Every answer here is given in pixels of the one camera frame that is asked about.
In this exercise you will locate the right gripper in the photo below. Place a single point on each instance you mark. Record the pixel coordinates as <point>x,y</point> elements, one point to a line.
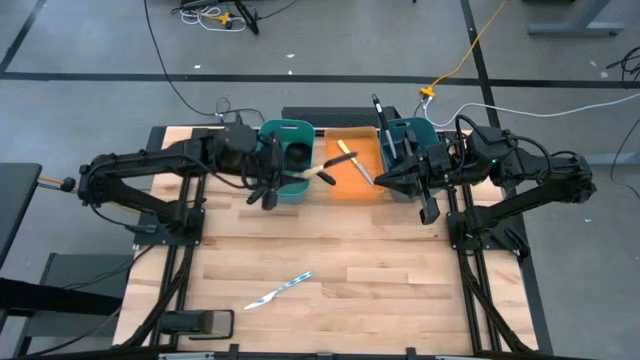
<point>430,165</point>

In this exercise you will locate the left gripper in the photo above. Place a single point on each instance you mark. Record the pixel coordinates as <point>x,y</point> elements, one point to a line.
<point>270,160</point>

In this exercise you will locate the black ladle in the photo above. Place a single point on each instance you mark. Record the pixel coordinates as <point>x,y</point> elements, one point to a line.
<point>327,178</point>

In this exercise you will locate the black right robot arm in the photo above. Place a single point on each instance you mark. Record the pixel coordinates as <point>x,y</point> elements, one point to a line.
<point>550,170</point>

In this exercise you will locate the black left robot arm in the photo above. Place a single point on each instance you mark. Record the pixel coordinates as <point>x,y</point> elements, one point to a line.
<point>150,159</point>

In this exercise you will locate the teal plastic bin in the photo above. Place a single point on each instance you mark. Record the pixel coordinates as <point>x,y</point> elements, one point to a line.
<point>295,192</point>

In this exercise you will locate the orange plastic tray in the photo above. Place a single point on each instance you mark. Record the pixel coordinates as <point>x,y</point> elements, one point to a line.
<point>350,187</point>

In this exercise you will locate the blue plastic bin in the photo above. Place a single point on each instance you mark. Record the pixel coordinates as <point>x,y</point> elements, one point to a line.
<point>420,130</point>

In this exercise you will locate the black ribbed mat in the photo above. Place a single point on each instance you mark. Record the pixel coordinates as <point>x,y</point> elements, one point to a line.
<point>330,116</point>

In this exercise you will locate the black tripod legs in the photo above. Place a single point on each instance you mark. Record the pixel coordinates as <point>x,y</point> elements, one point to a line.
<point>247,20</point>

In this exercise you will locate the black box device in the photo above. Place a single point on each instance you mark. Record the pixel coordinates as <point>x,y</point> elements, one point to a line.
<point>190,324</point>

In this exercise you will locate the black bench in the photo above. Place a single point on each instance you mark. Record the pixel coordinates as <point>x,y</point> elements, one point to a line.
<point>60,297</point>

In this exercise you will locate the black side table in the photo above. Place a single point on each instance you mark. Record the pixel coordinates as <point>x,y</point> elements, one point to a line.
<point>17,210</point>

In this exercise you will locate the black frame rail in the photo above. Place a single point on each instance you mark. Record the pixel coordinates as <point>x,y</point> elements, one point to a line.
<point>467,290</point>
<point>173,280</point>
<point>300,356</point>

